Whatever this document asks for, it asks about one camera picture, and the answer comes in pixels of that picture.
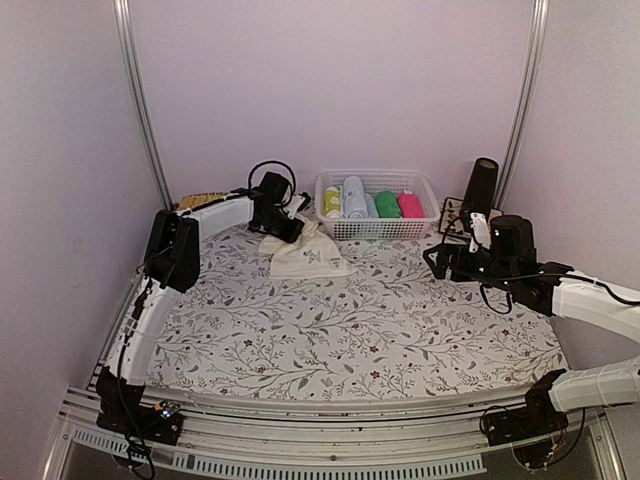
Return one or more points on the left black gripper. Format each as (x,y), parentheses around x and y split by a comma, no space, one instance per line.
(292,234)

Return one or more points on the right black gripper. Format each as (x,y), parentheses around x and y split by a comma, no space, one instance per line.
(460,272)

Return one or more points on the cream white towel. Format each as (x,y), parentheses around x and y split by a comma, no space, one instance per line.
(313,255)

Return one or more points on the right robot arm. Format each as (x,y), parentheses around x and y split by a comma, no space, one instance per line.
(501,254)

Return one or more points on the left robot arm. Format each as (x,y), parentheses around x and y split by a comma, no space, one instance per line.
(170,268)

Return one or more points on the floral coaster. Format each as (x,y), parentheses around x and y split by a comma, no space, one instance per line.
(450,222)

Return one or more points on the magenta rolled towel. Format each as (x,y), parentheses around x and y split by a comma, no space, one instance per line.
(410,206)

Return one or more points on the yellow dotted rolled towel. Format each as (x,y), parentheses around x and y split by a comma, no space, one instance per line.
(332,203)

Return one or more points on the green rolled towel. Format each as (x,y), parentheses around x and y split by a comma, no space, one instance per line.
(387,205)

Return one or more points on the dark brown tall cup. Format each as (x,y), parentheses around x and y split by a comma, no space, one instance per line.
(479,194)

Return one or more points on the white plastic basket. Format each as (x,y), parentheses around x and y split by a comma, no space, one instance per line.
(375,181)

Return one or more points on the yellow woven mat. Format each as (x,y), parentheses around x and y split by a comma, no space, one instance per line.
(195,200)

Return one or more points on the grey blue rolled towel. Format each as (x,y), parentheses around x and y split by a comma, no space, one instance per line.
(371,206)

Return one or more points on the light blue rolled towel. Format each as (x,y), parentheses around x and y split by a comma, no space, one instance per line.
(354,202)

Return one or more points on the floral tablecloth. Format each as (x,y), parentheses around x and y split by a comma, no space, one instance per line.
(388,330)

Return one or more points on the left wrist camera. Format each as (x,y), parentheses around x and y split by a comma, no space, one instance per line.
(298,203)

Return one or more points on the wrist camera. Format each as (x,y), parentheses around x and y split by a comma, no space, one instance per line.
(298,203)
(480,233)

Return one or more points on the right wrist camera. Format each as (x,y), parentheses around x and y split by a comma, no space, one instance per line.
(480,233)

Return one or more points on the aluminium front rail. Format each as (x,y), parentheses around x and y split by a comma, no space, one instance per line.
(436,438)

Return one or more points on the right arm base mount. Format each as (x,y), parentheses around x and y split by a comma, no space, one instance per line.
(501,425)

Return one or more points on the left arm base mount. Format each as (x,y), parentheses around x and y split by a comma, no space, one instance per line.
(161,423)

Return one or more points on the left aluminium frame post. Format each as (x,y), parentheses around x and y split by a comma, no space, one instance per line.
(124,25)

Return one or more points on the aluminium frame post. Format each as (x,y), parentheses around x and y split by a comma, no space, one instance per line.
(531,67)
(124,25)

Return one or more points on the right aluminium frame post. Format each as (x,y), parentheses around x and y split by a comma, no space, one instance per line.
(531,67)

